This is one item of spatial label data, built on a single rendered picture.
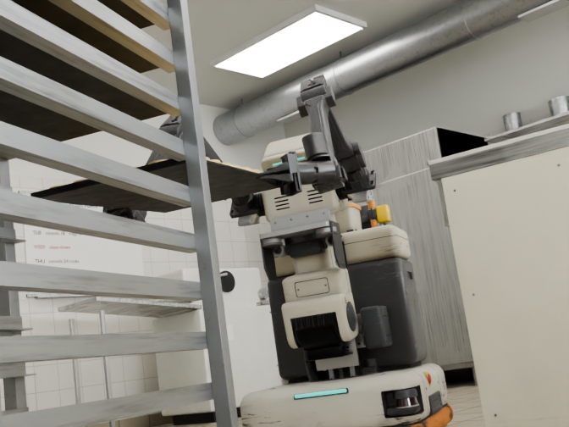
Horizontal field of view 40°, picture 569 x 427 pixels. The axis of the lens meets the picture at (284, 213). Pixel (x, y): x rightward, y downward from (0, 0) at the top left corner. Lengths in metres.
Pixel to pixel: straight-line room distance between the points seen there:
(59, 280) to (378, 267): 1.98
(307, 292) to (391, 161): 4.04
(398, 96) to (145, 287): 6.67
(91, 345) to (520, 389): 1.46
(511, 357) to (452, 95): 5.34
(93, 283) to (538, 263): 1.44
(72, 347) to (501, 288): 1.49
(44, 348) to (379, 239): 2.05
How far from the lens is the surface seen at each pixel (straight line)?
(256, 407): 2.75
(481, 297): 2.34
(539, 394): 2.31
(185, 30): 1.57
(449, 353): 6.34
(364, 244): 2.96
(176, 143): 1.48
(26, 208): 1.06
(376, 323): 2.78
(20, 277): 1.03
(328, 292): 2.73
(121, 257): 6.92
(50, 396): 6.43
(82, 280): 1.13
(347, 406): 2.64
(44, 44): 1.22
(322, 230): 2.64
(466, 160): 2.40
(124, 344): 1.20
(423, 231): 6.42
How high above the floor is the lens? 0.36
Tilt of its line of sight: 11 degrees up
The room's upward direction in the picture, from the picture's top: 8 degrees counter-clockwise
